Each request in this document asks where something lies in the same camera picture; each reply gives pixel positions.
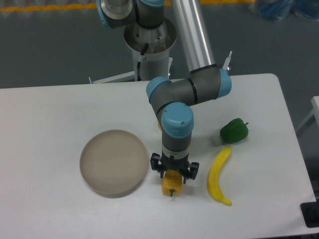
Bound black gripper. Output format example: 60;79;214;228
150;153;199;184

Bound yellow bell pepper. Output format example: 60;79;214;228
161;170;182;197

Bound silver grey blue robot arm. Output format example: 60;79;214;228
96;0;232;180

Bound green bell pepper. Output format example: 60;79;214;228
220;118;249;144

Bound yellow banana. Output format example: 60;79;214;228
207;146;232;206

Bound beige round plate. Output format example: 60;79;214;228
80;129;149;198

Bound black device at table edge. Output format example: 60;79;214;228
300;201;319;228

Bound white furniture at right edge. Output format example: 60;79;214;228
295;96;319;137

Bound blue plastic bags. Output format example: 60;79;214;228
254;0;319;21

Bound black cable on pedestal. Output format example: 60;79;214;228
136;43;150;82

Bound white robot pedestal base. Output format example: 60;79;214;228
92;17;177;84

